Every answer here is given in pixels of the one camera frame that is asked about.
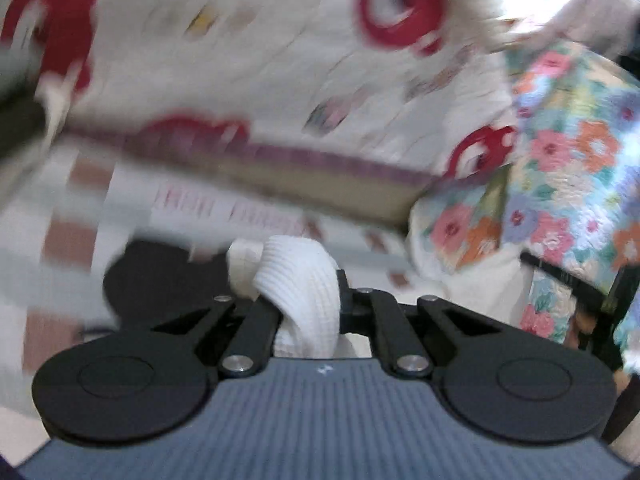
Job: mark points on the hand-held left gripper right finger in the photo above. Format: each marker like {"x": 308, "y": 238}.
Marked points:
{"x": 372, "y": 310}

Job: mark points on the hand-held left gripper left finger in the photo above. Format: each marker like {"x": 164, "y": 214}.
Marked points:
{"x": 260, "y": 320}

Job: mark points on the cream garment with green trim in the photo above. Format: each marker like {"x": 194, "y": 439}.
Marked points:
{"x": 300, "y": 280}

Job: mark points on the dark bar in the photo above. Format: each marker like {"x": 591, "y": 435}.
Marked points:
{"x": 560, "y": 275}

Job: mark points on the floral patchwork quilt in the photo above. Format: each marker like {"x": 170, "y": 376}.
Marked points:
{"x": 565, "y": 160}

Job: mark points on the white bear print quilt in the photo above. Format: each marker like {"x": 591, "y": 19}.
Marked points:
{"x": 225, "y": 60}

